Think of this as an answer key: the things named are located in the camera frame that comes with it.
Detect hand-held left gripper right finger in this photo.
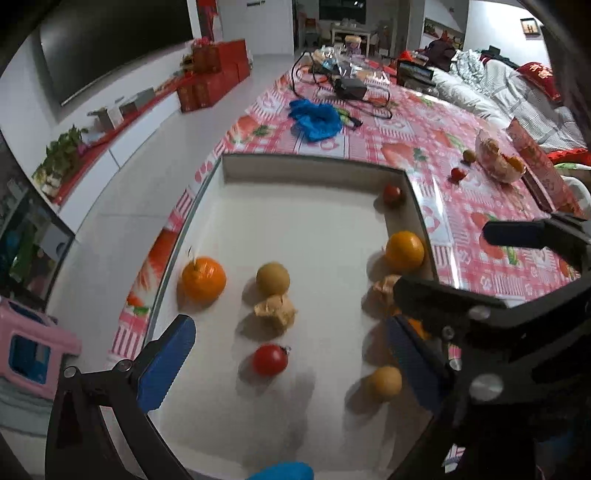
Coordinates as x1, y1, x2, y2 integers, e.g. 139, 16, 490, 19
388, 316, 532, 480

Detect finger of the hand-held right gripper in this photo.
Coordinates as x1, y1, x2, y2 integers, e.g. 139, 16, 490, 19
393, 276, 591, 393
482, 213, 591, 275

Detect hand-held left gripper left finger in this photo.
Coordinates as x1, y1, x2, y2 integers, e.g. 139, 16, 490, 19
44, 314, 197, 480

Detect tan walnut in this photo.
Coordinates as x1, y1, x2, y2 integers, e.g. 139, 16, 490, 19
372, 274, 402, 308

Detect orange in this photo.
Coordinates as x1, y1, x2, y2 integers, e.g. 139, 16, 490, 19
385, 231, 426, 274
181, 249, 228, 304

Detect bread bun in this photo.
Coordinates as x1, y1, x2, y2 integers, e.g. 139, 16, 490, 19
254, 294, 298, 330

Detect white tray with grey rim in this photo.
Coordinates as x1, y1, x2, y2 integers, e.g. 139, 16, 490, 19
145, 154, 439, 480

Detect person's left hand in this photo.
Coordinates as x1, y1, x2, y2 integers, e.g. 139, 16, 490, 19
249, 462, 315, 480

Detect strawberry print tablecloth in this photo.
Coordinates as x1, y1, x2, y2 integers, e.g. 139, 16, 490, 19
106, 65, 587, 480

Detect glass bowl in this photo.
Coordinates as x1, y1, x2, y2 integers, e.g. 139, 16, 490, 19
475, 128, 527, 184

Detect pile of small mandarins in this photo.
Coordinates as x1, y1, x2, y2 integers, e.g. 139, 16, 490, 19
482, 138, 525, 181

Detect red cloth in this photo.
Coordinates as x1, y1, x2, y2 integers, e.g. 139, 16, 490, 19
547, 148, 591, 164

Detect white sofa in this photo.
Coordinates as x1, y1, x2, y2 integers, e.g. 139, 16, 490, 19
431, 46, 591, 217

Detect pink stool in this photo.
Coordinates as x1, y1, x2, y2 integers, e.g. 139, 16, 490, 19
0, 295, 81, 400

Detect red pillow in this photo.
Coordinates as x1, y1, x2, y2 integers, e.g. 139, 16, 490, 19
517, 62, 561, 102

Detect patterned blanket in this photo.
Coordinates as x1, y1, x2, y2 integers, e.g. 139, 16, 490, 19
452, 48, 490, 93

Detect glass fish tank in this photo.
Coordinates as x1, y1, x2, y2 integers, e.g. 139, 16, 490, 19
0, 175, 77, 310

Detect dark clothes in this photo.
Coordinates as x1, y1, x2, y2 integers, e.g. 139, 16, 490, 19
427, 38, 458, 70

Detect black power adapter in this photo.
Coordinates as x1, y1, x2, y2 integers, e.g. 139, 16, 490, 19
333, 78, 369, 100

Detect blue cloth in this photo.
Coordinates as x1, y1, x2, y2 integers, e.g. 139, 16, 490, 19
288, 99, 343, 142

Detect white cabinet with red top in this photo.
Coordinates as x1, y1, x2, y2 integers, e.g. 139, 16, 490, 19
46, 78, 195, 232

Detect clear plastic bag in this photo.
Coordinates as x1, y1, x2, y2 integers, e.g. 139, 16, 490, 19
314, 44, 384, 79

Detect green potted plant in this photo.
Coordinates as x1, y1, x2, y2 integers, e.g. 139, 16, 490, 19
32, 124, 88, 185

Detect white side table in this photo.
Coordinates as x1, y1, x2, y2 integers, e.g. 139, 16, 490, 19
330, 25, 377, 47

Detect white open box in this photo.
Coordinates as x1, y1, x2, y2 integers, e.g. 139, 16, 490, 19
88, 107, 123, 130

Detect grey box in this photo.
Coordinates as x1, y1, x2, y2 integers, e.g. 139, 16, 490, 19
121, 89, 155, 114

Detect dark window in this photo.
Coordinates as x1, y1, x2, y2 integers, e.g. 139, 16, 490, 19
318, 0, 365, 21

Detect red gift box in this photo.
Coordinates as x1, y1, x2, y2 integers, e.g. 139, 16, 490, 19
178, 69, 252, 114
191, 39, 247, 75

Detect landscape wall painting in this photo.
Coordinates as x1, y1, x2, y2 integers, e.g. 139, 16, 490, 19
424, 16, 455, 38

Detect black cable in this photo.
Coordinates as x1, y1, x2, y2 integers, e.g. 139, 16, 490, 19
291, 51, 393, 127

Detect black wall television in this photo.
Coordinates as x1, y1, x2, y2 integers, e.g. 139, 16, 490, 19
39, 0, 195, 107

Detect red wall banner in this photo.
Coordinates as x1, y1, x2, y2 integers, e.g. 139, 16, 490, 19
196, 0, 218, 40

